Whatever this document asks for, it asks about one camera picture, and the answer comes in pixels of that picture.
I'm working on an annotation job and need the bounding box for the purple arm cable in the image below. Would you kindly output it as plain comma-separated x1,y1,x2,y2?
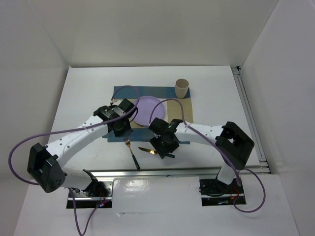
149,98,266,213
8,85,141,236

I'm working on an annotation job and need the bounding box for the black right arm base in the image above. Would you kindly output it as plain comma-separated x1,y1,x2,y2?
198,178,246,207

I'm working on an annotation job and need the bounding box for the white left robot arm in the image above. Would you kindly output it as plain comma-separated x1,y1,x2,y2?
27,116,131,196

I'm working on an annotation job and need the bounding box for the aluminium table edge rail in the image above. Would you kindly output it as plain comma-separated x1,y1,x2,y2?
83,167,271,179

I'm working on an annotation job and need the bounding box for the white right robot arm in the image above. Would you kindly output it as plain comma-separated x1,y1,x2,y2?
149,118,254,193

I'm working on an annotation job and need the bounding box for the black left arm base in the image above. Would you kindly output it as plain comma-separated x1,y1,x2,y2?
66,170,114,209

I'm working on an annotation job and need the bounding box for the aluminium right side rail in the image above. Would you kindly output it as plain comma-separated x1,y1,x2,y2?
231,66,271,174

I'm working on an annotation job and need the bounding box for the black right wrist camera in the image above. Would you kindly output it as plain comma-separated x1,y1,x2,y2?
149,118,183,136

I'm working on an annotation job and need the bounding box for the purple plastic plate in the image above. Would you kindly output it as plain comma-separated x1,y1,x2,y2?
131,96,166,126

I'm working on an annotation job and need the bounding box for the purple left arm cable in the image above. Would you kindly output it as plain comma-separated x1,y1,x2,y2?
8,85,141,236

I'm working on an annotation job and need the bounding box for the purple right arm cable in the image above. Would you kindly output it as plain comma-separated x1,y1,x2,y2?
149,98,266,213

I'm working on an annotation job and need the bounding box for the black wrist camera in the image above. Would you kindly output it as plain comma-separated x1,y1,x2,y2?
149,118,183,136
93,98,136,123

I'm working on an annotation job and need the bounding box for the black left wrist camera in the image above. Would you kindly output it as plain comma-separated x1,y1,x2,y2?
93,98,136,123

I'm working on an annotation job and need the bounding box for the gold fork green handle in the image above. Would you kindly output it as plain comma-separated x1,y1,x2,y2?
125,139,141,171

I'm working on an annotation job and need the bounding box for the beige paper cup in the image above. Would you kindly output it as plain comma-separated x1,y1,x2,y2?
175,79,189,99

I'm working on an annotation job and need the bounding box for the blue beige checked placemat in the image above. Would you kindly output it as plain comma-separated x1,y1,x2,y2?
114,86,193,142

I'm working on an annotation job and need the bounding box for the gold knife green handle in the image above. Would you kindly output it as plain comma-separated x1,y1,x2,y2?
138,147,175,159

